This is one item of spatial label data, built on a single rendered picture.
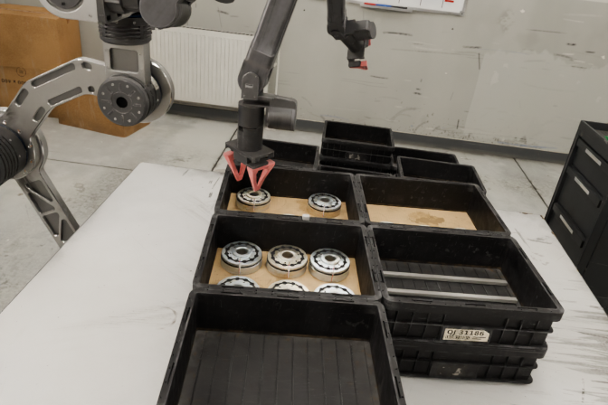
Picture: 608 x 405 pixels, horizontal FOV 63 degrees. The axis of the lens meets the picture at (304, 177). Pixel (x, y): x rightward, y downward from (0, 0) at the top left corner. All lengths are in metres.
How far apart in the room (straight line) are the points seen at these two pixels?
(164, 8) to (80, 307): 0.77
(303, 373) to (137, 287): 0.58
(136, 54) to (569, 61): 3.68
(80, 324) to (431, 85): 3.50
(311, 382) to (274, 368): 0.08
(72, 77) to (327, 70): 2.89
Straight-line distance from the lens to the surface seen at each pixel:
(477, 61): 4.33
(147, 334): 1.31
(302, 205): 1.56
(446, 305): 1.12
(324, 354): 1.09
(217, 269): 1.27
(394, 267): 1.36
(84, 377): 1.25
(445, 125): 4.44
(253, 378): 1.03
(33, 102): 1.72
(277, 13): 1.05
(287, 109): 1.07
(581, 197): 2.72
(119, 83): 1.43
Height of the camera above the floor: 1.61
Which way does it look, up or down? 27 degrees down
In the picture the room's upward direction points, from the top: 6 degrees clockwise
